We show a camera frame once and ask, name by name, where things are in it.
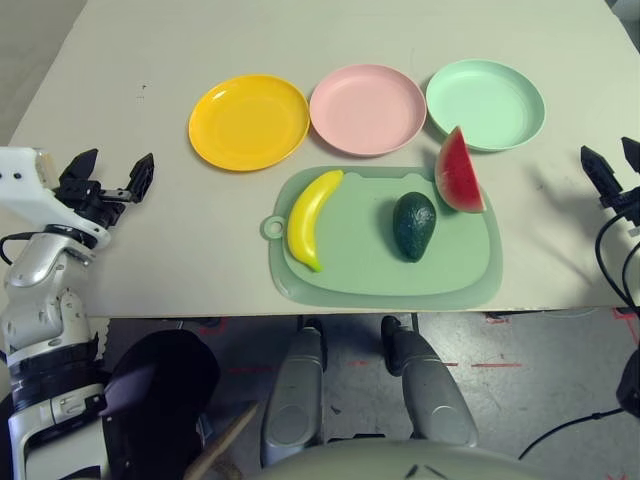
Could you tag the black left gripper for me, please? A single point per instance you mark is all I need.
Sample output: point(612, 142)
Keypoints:
point(85, 197)

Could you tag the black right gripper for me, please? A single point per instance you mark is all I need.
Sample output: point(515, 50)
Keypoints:
point(625, 205)

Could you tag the red toy watermelon slice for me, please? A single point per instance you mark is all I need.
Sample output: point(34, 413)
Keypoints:
point(457, 175)

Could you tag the yellow toy banana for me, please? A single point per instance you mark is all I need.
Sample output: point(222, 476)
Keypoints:
point(307, 220)

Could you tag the dark green toy avocado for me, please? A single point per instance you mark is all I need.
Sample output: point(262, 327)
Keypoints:
point(414, 227)

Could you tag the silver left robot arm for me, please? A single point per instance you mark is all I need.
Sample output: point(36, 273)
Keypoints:
point(40, 300)

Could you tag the mint green plastic plate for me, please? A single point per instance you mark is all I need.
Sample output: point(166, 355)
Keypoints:
point(485, 100)

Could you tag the yellow plastic plate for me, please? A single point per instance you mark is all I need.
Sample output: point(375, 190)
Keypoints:
point(250, 125)

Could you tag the bystander dark trouser leg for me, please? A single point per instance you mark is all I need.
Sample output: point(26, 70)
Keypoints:
point(160, 380)

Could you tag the pink plastic plate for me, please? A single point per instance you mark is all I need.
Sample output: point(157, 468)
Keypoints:
point(367, 107)

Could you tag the green cutting board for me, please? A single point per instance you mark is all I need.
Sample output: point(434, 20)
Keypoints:
point(360, 260)

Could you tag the grey left robot leg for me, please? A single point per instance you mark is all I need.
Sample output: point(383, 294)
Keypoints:
point(295, 390)

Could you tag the grey robot leg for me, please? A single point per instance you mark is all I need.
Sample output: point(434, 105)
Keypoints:
point(295, 390)
point(435, 395)

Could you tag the tan wooden stick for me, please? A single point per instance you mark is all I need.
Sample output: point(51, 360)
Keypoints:
point(225, 440)

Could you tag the grey right robot leg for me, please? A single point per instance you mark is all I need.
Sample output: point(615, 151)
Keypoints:
point(435, 395)

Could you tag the pale grey robot torso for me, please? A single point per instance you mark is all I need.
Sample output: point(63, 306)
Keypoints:
point(390, 462)

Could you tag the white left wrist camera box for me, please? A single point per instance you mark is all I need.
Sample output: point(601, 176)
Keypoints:
point(25, 180)

